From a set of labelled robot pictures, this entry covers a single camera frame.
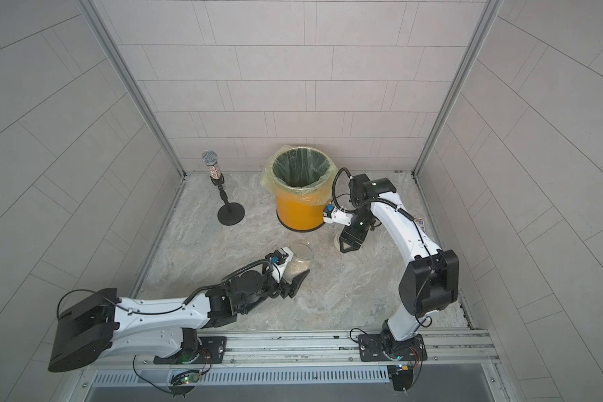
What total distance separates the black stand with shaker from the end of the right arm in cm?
48

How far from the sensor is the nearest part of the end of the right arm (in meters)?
0.68

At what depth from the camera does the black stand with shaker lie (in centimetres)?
81
